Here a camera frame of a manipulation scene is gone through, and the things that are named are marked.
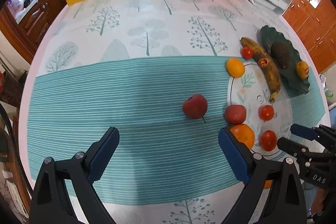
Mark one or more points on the yellow mango with sticker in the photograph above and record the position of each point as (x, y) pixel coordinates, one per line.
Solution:
(302, 69)

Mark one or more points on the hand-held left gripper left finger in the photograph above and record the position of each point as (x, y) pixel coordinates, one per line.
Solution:
(103, 158)

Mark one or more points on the large orange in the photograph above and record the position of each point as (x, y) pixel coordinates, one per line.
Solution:
(244, 136)

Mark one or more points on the green leaf-shaped plate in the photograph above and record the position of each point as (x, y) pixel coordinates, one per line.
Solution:
(269, 35)

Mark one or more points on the dark avocado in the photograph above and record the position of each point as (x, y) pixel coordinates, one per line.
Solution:
(281, 53)

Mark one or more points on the red tomato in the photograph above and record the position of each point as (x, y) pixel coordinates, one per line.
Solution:
(246, 52)
(266, 112)
(268, 140)

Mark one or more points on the small orange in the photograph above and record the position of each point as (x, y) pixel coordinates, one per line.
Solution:
(235, 67)

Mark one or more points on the wooden kitchen cabinet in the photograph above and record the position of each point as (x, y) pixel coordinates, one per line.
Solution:
(36, 16)

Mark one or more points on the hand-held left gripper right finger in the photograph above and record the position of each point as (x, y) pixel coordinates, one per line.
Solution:
(232, 155)

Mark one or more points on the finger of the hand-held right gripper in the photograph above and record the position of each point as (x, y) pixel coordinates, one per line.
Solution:
(302, 132)
(288, 146)

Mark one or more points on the red apple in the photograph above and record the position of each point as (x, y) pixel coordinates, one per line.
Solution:
(194, 106)
(235, 113)

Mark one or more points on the brown spotted banana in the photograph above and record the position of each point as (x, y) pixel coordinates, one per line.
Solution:
(267, 66)

